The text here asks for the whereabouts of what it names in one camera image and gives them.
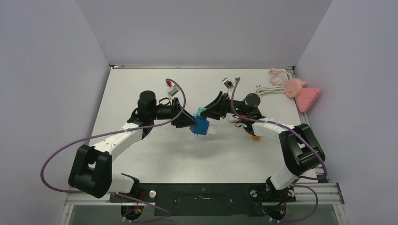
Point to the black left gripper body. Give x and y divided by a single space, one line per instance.
169 112

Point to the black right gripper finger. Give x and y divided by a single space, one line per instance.
215 103
212 112

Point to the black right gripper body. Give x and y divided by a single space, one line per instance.
226 106

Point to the blue cube socket adapter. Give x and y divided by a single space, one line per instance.
201 126

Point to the teal plug charger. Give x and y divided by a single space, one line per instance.
200 114

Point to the white plug charger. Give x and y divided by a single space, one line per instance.
211 130

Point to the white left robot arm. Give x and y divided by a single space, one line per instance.
91 171

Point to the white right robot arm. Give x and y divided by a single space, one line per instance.
300 149

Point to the pink round socket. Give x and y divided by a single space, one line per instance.
294 86

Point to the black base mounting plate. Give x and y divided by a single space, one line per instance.
208 199

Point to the pink triangular power strip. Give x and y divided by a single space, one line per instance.
306 98

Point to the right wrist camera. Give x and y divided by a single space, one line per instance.
229 84

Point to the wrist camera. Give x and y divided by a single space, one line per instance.
229 84
172 88

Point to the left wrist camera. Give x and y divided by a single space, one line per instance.
172 88

